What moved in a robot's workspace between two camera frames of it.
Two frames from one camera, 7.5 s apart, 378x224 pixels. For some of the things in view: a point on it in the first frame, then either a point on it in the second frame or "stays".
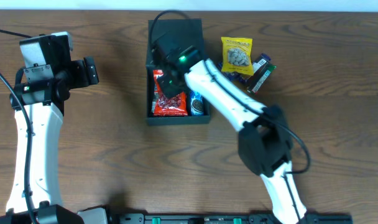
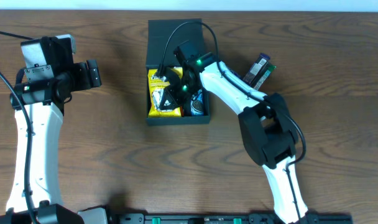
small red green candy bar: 260,78 stays
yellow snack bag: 237,55 to 156,83
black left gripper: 90,70 stays
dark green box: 188,31 stays
